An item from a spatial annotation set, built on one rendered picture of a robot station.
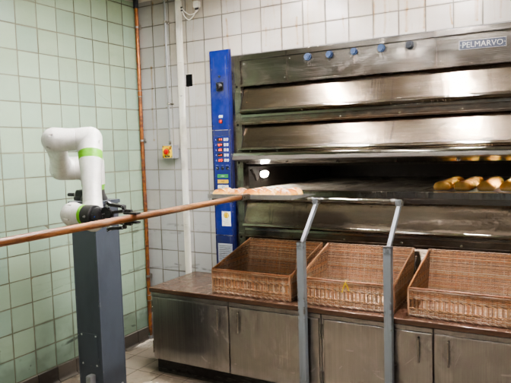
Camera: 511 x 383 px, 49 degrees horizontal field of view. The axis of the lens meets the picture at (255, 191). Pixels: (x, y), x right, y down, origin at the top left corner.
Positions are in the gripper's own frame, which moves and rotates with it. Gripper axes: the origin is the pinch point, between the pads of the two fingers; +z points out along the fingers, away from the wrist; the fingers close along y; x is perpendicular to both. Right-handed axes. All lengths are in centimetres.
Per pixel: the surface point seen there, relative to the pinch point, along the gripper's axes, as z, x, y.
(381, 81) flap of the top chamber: 62, -156, -66
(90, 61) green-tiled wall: -127, -109, -89
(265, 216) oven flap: -18, -155, 19
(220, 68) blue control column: -49, -153, -82
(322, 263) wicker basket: 29, -139, 45
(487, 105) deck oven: 122, -154, -48
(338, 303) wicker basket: 52, -104, 58
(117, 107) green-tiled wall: -126, -133, -58
